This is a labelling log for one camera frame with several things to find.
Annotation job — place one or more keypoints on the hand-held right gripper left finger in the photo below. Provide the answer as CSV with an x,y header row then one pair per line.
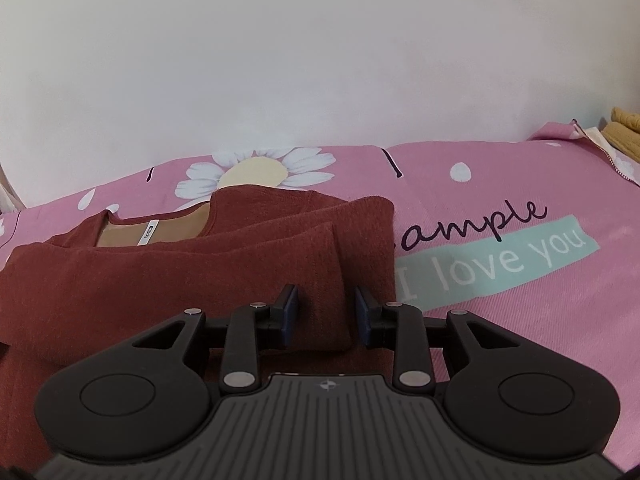
x,y
290,312

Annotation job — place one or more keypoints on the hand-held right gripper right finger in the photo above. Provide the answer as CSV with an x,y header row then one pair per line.
x,y
362,315

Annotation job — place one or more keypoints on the red-brown sweater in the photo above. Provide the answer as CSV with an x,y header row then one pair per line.
x,y
150,280

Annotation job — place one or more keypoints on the pink floral printed bedsheet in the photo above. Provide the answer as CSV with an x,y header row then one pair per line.
x,y
500,285

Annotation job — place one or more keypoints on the white zippered cloth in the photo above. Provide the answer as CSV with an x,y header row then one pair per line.
x,y
607,150

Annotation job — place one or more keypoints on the beige patterned curtain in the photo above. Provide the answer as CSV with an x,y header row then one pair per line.
x,y
7,190

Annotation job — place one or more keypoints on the folded yellow cloth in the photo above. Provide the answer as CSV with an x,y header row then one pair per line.
x,y
625,130

